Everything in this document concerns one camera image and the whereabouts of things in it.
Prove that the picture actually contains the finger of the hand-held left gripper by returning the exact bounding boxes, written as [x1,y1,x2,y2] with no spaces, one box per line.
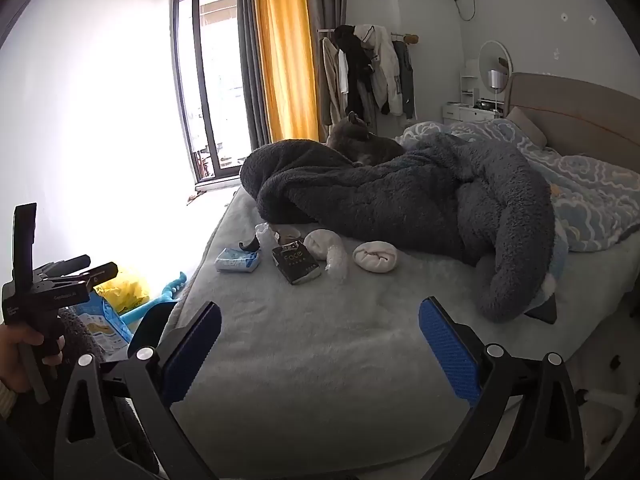
[34,255,92,282]
[70,261,120,293]

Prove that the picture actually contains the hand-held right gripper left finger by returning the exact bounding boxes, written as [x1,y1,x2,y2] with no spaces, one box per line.
[52,301,223,480]

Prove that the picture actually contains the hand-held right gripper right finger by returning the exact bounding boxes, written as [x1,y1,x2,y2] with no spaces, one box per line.
[418,296,586,480]

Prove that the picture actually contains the blue white tissue pack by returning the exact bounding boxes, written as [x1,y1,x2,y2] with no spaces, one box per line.
[215,247,261,274]

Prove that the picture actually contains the black paper packet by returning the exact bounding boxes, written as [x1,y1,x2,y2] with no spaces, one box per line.
[272,240,322,286]

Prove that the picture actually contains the long white sock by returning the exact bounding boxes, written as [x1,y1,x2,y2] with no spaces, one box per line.
[304,228,349,283]

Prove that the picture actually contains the person's left forearm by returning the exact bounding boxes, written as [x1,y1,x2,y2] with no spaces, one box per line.
[0,381,21,421]

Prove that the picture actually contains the person's left hand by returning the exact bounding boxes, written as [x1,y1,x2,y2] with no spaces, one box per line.
[0,324,66,393]

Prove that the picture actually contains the yellow plastic bag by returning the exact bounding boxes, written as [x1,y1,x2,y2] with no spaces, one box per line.
[95,267,151,318]

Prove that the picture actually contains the blue white packaging bag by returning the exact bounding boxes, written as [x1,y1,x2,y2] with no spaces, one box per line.
[82,292,133,358]

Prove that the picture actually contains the blue dinosaur plush toy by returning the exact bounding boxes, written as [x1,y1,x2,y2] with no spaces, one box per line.
[120,271,188,326]

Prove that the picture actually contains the round white rolled sock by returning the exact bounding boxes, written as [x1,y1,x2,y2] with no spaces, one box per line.
[352,240,398,275]

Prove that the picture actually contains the bed with grey sheet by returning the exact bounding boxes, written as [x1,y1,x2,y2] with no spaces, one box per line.
[165,187,640,466]

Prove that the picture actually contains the clear plastic wrapper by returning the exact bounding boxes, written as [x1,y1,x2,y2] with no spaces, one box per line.
[254,222,276,251]

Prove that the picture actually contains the white spotted mat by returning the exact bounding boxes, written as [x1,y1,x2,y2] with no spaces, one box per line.
[567,337,640,463]

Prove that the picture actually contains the dark grey fleece blanket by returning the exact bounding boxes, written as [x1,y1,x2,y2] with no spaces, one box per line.
[239,132,557,323]

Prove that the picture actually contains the blue cloud-patterned quilt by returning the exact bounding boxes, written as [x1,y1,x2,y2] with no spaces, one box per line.
[395,119,640,253]

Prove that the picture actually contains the grey cat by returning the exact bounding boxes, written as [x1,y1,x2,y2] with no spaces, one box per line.
[325,111,405,167]

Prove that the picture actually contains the black-framed window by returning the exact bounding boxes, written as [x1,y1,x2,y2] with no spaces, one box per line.
[171,0,246,183]

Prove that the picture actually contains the beige pillow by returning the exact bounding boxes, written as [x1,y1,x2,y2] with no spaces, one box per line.
[505,106,548,148]

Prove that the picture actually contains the white dresser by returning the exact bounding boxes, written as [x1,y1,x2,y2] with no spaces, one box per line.
[442,100,507,122]

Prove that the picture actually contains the white desk organizer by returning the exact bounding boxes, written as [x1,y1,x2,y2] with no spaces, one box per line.
[460,59,481,106]

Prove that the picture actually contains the wide grey curtain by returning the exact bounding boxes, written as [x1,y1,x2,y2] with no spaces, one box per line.
[236,0,273,148]

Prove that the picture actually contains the beige padded headboard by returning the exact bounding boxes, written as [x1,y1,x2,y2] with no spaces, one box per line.
[502,72,640,171]

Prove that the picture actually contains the dark grey hanging garment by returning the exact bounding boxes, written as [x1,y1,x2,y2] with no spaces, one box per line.
[392,40,417,121]

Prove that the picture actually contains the white table lamp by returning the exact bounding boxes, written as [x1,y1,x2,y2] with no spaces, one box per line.
[487,69,510,112]

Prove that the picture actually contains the white hanging jacket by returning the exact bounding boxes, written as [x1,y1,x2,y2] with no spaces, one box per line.
[352,24,405,118]

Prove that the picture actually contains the yellow curtain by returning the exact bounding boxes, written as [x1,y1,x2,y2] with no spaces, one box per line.
[252,0,321,143]

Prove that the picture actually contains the beige hanging coat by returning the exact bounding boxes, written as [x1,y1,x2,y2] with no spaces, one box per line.
[320,36,347,126]

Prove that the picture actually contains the round white mirror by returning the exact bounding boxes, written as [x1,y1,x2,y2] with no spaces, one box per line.
[479,41,513,93]

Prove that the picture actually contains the white clothes rack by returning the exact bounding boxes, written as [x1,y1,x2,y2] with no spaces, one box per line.
[318,29,420,45]

